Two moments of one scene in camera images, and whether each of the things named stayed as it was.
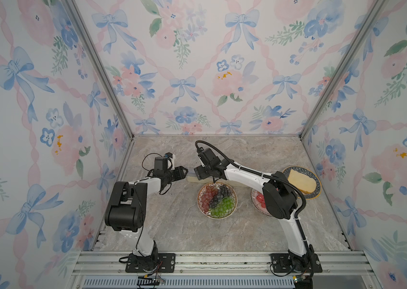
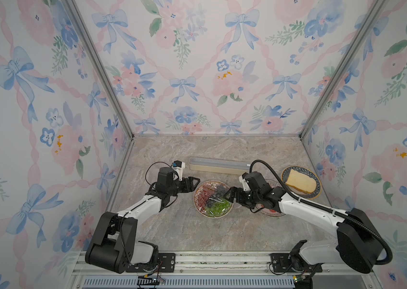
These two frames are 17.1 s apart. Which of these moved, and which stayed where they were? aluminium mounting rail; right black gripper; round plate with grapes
Moved: right black gripper
Stayed: round plate with grapes; aluminium mounting rail
